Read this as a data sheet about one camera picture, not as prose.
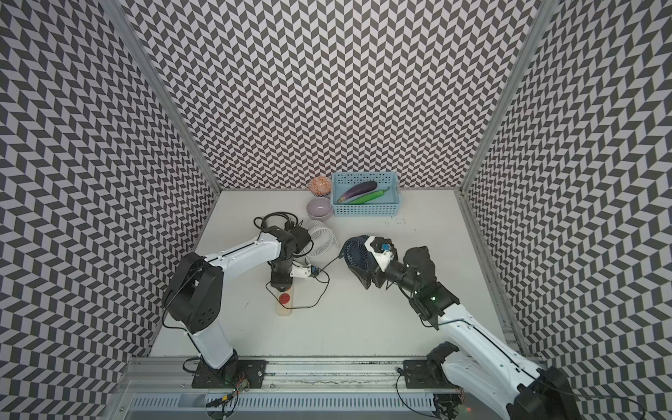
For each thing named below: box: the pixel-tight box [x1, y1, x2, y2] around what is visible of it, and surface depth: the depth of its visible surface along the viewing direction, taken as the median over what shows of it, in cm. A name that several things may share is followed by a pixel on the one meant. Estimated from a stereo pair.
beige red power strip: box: [276, 286, 294, 317], surface depth 86 cm
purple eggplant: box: [336, 181, 378, 204], surface depth 118 cm
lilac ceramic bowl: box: [306, 196, 334, 222], surface depth 109 cm
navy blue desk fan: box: [338, 234, 385, 291], surface depth 91 cm
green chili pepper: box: [348, 186, 391, 205], surface depth 113 cm
